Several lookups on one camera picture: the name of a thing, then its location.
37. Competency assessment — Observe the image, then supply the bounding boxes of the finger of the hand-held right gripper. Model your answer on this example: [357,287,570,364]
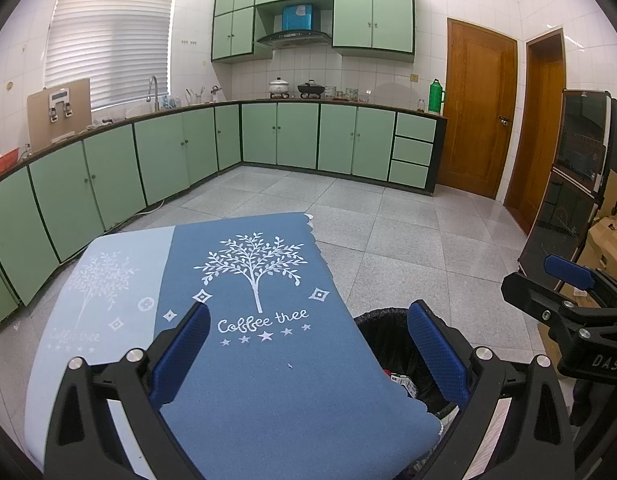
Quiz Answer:
[501,271,577,324]
[545,254,598,291]

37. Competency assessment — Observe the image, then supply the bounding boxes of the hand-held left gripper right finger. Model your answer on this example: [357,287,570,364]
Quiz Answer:
[407,300,574,480]

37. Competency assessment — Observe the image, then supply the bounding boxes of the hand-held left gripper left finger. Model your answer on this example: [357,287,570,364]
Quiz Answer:
[44,301,212,480]

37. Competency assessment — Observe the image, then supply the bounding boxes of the black trash bin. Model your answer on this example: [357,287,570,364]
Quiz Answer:
[353,308,462,421]

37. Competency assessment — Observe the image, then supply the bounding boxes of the tan cardboard packaging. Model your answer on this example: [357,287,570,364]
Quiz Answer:
[586,215,617,281]

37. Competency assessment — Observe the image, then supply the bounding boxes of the brown cardboard box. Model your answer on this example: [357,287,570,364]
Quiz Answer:
[539,170,617,361]

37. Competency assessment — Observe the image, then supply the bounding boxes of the dark blue tree-print tablecloth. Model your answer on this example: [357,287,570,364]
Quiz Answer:
[151,211,442,480]

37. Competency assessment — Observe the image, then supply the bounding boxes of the white striped cloth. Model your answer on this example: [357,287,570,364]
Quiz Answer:
[436,400,512,480]

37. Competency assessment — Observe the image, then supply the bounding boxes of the light blue tree-print tablecloth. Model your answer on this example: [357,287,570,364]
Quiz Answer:
[24,225,176,471]

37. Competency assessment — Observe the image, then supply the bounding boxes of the wooden door in corner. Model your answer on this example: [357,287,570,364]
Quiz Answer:
[503,27,567,236]

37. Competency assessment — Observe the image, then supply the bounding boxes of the closed wooden door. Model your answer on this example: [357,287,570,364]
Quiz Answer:
[437,17,518,200]

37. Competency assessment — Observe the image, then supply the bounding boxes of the green thermos flask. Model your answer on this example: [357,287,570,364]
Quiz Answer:
[427,79,447,114]

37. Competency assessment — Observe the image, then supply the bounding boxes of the green lower kitchen cabinets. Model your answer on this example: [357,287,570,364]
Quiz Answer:
[0,100,448,333]

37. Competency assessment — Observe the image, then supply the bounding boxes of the brown board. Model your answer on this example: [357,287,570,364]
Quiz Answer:
[27,78,92,151]

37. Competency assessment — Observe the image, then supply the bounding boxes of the white clip device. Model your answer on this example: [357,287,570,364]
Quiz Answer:
[48,90,74,122]

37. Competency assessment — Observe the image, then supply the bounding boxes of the white window blind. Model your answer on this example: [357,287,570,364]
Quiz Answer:
[42,0,178,111]

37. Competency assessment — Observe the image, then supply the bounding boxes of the black range hood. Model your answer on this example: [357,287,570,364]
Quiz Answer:
[256,30,333,50]

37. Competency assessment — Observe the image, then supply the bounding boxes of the blue box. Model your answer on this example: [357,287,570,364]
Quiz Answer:
[282,4,319,32]

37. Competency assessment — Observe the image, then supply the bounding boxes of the green upper wall cabinets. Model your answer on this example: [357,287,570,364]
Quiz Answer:
[211,0,417,64]

